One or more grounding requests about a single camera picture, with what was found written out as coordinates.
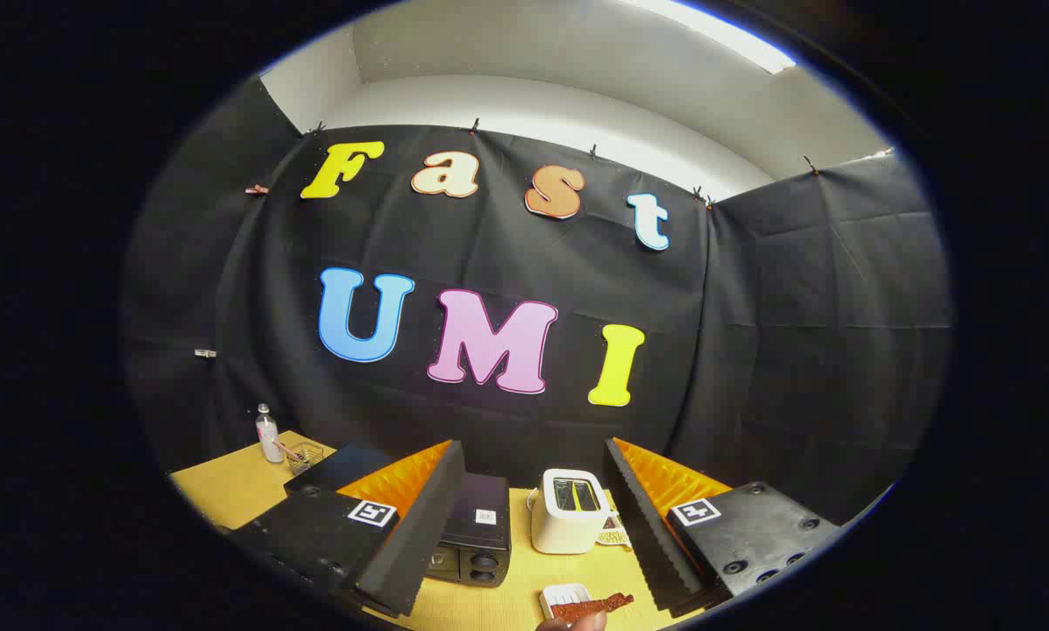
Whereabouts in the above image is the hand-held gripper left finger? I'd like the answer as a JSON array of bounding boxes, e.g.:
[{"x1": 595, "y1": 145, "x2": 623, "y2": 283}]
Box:
[{"x1": 226, "y1": 440, "x2": 467, "y2": 618}]

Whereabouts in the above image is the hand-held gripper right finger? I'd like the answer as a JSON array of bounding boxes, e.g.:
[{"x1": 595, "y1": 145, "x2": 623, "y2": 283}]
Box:
[{"x1": 603, "y1": 437, "x2": 840, "y2": 619}]

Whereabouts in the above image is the black toaster oven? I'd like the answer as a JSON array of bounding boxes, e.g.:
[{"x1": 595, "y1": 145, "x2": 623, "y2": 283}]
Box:
[{"x1": 283, "y1": 443, "x2": 512, "y2": 588}]

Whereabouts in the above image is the brown fried meat piece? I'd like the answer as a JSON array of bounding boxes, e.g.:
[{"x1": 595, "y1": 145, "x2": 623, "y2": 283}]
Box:
[{"x1": 549, "y1": 593, "x2": 635, "y2": 625}]

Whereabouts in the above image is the white toaster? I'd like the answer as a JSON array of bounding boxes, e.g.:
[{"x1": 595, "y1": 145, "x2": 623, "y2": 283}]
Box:
[{"x1": 528, "y1": 469, "x2": 613, "y2": 555}]

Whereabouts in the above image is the white divided snack dish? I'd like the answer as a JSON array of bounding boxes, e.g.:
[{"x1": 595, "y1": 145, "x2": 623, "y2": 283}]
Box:
[{"x1": 596, "y1": 513, "x2": 634, "y2": 550}]

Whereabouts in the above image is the white rectangular tray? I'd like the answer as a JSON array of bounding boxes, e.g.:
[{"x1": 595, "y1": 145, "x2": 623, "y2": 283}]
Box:
[{"x1": 539, "y1": 584, "x2": 593, "y2": 620}]

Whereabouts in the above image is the clear glass container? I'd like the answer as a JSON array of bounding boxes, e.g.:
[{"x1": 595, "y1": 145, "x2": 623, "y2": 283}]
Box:
[{"x1": 283, "y1": 441, "x2": 325, "y2": 476}]

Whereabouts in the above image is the clear plastic bottle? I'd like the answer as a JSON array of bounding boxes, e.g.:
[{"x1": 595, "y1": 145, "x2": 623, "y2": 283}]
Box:
[{"x1": 255, "y1": 403, "x2": 286, "y2": 464}]

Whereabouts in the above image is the black backdrop cloth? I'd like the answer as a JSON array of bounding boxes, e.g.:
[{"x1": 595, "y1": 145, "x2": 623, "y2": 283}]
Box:
[{"x1": 121, "y1": 74, "x2": 954, "y2": 527}]

